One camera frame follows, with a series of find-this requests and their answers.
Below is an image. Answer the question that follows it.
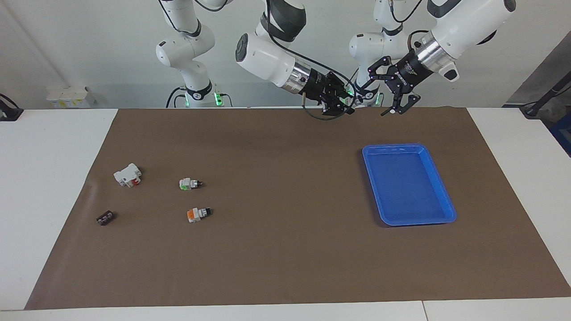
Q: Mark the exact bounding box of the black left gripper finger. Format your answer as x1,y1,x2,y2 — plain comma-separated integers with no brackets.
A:
360,57,393,90
381,82,421,116

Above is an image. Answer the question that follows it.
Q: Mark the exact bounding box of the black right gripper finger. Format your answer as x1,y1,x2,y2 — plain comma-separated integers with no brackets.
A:
328,74,351,96
322,96,355,116

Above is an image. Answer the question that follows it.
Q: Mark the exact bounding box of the blue plastic tray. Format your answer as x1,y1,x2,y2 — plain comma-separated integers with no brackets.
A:
362,143,457,227

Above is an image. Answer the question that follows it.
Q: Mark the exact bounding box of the black stand pole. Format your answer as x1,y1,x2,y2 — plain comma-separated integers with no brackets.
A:
520,71,571,119

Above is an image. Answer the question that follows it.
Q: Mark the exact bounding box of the brown table mat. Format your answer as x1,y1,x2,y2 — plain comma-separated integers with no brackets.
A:
25,107,571,310

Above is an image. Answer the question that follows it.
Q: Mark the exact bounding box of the blue crate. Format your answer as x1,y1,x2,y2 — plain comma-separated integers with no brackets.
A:
550,123,571,156

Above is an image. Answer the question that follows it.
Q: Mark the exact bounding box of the white red circuit breaker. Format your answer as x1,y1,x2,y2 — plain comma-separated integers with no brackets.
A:
113,163,143,188

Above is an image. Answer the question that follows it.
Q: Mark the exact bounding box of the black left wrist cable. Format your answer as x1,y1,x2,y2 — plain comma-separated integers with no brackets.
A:
407,30,430,50

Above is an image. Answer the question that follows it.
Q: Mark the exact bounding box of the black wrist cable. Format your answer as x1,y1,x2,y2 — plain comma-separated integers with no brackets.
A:
265,0,357,121
407,30,430,50

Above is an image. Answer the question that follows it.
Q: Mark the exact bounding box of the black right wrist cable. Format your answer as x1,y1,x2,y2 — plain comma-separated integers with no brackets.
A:
265,0,357,121

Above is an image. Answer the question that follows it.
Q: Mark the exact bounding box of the black left arm shoulder cable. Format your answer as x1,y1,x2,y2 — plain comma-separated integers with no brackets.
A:
390,0,424,23

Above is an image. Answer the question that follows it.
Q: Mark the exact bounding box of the black right base cable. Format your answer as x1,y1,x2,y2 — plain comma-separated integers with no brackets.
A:
166,87,186,108

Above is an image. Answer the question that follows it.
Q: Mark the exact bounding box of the small white orange switch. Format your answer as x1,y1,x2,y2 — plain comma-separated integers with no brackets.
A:
186,207,212,223

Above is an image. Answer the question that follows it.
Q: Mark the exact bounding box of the white wall socket box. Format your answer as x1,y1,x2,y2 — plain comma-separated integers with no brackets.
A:
46,86,96,109

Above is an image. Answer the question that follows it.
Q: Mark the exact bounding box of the black clamp mount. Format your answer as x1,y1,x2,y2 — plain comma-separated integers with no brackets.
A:
0,94,24,122

